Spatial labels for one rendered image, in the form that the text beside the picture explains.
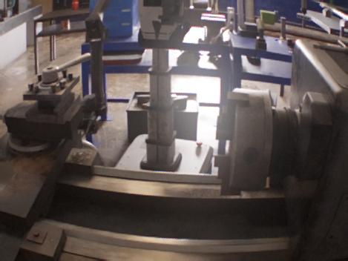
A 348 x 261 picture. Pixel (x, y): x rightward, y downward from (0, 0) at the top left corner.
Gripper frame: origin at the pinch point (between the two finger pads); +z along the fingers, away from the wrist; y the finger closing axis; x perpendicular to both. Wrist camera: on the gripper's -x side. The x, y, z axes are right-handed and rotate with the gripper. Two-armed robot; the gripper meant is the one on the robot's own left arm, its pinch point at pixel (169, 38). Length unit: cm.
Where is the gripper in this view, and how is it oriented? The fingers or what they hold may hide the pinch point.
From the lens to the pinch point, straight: 145.7
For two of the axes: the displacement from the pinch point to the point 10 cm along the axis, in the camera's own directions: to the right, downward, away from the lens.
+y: 9.6, 1.3, -2.5
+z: -1.4, 9.9, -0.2
